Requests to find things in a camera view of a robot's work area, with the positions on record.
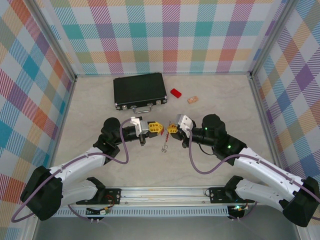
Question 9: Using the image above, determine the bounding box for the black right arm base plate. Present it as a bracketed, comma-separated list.
[208, 186, 256, 204]

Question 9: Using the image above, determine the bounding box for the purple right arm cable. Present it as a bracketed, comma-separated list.
[187, 128, 320, 223]

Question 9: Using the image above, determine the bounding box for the small wired connector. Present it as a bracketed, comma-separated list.
[85, 206, 112, 217]

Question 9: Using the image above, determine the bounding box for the metal keyring band red sleeve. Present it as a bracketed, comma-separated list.
[159, 121, 174, 153]

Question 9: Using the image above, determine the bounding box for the grey metal shelf panel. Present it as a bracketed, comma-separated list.
[32, 216, 301, 240]

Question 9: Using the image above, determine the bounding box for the aluminium mounting rail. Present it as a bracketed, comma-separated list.
[26, 186, 302, 208]

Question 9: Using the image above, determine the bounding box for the black briefcase with metal handle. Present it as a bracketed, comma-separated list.
[112, 72, 168, 115]

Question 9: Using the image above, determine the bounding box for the aluminium frame post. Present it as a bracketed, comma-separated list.
[249, 0, 298, 81]
[29, 0, 77, 83]

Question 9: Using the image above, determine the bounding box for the slotted grey cable duct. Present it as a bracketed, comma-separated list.
[53, 206, 231, 217]

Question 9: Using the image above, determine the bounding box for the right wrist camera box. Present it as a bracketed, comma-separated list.
[174, 113, 196, 132]

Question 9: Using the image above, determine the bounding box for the aluminium back rail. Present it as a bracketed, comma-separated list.
[74, 71, 252, 76]

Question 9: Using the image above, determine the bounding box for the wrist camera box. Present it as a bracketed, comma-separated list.
[174, 113, 196, 132]
[129, 116, 151, 137]

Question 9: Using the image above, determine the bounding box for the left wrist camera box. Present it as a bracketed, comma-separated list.
[129, 116, 151, 137]

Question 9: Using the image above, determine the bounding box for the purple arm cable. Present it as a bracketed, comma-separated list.
[11, 118, 132, 223]
[187, 128, 320, 223]

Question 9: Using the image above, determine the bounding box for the wired connector with green light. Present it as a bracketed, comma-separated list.
[228, 203, 250, 218]

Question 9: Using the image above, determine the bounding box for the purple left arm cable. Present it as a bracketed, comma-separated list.
[11, 118, 132, 223]

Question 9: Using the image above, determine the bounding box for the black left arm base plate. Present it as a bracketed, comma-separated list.
[75, 187, 122, 205]

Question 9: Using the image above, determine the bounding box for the aluminium side rail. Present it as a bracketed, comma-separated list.
[44, 76, 78, 188]
[248, 74, 289, 185]

